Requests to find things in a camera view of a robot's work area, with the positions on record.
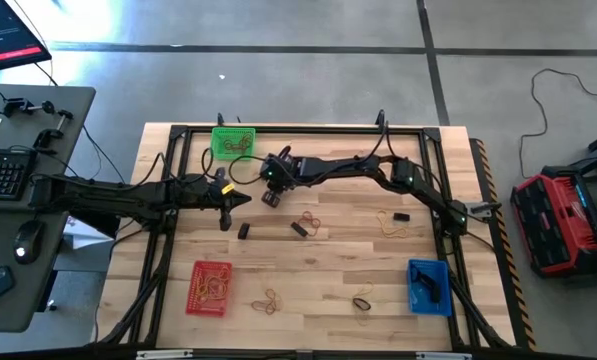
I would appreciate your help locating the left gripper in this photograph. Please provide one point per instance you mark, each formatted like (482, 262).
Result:
(198, 192)

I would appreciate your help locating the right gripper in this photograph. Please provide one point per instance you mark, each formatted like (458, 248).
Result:
(280, 172)

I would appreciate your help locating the tangle of red rubber bands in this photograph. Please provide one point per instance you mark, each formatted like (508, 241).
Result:
(235, 146)

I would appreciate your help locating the tangle of yellow rubber bands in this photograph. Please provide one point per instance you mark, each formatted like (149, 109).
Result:
(210, 287)

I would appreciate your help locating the red plastic basket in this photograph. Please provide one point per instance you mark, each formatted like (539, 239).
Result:
(192, 300)

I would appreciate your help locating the yellow rubber band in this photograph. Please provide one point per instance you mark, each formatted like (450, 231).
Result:
(276, 300)
(369, 287)
(379, 218)

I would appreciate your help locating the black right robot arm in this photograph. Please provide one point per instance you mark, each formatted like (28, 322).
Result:
(348, 167)

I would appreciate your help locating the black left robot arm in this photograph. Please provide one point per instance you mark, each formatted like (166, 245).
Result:
(103, 192)

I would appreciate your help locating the yellow tape tag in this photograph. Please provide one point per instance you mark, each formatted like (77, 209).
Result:
(228, 189)

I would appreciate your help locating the green plastic basket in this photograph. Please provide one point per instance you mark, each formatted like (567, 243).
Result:
(218, 152)

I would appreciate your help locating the white papers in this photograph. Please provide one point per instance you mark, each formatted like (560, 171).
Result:
(85, 235)

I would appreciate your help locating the black metal clamp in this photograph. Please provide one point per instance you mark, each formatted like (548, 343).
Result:
(48, 135)
(13, 106)

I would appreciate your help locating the black computer mouse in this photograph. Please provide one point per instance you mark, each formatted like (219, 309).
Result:
(28, 242)

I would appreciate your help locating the blue plastic basket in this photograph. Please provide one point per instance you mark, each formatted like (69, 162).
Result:
(445, 300)

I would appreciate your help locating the grey desk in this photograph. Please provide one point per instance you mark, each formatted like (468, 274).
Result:
(8, 225)

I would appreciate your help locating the black keyboard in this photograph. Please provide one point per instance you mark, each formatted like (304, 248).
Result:
(0, 175)

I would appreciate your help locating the yellow black hazard strip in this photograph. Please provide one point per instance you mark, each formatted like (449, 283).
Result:
(515, 280)

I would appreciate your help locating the red and black equipment case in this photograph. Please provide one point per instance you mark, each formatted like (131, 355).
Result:
(558, 235)

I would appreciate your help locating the monitor with red stripe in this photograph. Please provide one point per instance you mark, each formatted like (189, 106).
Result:
(3, 30)

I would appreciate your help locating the black aluminium table frame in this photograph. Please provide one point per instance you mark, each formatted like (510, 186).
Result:
(303, 131)

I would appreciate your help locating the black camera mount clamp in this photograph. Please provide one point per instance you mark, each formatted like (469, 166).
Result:
(380, 119)
(220, 119)

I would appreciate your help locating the silver metal bracket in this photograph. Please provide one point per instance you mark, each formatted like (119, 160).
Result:
(443, 356)
(164, 355)

